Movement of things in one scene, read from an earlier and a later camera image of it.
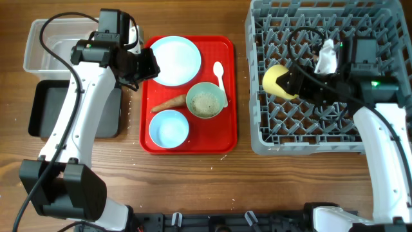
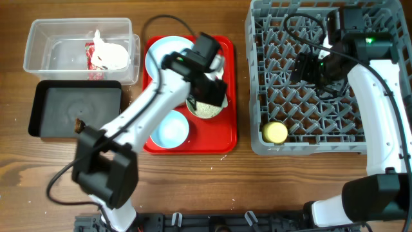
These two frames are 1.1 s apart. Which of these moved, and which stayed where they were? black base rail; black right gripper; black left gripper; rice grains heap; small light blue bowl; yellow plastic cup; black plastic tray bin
Moved: yellow plastic cup; black left gripper; black right gripper
Stayed: small light blue bowl; rice grains heap; black base rail; black plastic tray bin
